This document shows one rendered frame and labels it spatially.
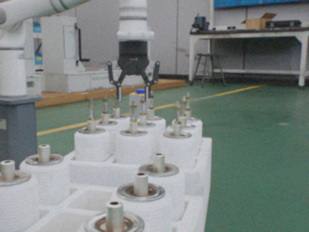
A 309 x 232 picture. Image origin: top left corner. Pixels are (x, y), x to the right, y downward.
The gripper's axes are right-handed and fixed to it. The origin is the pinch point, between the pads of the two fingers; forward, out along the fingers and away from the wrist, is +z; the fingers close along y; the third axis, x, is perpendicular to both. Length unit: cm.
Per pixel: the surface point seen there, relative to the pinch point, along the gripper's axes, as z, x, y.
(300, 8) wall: -71, -426, -274
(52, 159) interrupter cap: 10.0, 23.1, 18.6
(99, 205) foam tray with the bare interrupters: 20.6, 22.6, 9.5
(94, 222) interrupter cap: 10, 54, 10
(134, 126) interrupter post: 7.9, 1.1, -0.3
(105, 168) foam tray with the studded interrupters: 18.0, 5.5, 7.7
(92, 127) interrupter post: 8.9, -2.8, 11.0
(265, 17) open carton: -57, -419, -222
